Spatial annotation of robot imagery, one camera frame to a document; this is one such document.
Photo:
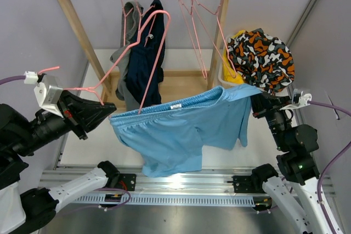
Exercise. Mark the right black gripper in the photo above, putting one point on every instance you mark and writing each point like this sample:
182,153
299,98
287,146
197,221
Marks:
263,105

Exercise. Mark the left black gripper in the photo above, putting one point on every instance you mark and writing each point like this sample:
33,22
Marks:
73,116

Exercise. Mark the yellow shorts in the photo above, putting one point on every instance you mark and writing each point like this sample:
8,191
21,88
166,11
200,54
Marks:
233,75

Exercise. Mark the camouflage patterned shorts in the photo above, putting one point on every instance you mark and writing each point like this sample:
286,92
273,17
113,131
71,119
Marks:
261,60

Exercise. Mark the light blue shorts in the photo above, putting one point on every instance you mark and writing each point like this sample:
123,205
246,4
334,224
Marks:
170,136

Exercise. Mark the pink hanger of camouflage shorts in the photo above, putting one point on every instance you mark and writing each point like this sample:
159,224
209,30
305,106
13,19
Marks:
193,35

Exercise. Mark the pink hanger of yellow shorts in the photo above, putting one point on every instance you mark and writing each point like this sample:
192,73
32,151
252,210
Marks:
219,39

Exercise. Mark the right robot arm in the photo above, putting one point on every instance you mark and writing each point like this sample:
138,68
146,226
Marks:
296,187

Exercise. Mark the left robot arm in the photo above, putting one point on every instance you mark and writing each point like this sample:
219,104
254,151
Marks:
29,211

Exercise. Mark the navy blue shorts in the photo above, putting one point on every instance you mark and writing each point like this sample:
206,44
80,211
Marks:
145,72

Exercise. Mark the pink hanger of grey shorts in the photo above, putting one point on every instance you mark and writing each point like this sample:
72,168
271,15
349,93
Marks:
124,24

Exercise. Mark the grey shorts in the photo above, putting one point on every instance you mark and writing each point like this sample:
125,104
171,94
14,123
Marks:
122,91

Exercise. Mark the pink hanger of navy shorts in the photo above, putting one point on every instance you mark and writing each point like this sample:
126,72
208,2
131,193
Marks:
151,27

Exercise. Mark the white plastic basket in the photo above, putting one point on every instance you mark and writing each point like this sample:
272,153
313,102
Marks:
224,76

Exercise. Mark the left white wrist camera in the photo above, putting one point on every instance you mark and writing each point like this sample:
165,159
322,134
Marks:
47,91

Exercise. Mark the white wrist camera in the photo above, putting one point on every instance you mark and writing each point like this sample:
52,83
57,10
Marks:
299,100
47,91

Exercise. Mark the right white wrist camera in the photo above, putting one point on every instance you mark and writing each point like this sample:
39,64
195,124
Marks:
299,100

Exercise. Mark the aluminium mounting rail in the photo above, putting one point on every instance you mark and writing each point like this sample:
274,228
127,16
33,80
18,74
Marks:
205,182

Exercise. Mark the slotted cable duct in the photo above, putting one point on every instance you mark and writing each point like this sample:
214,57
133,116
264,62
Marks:
168,200

